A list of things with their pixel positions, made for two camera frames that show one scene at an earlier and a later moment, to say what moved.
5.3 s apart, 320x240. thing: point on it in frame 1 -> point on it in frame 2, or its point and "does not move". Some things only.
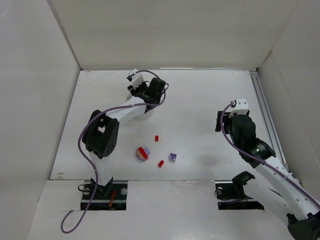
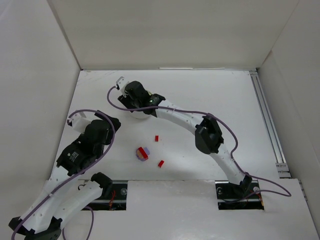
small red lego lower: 160,163 does not move
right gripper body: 219,121 -> 127,102
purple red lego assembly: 142,153 does not move
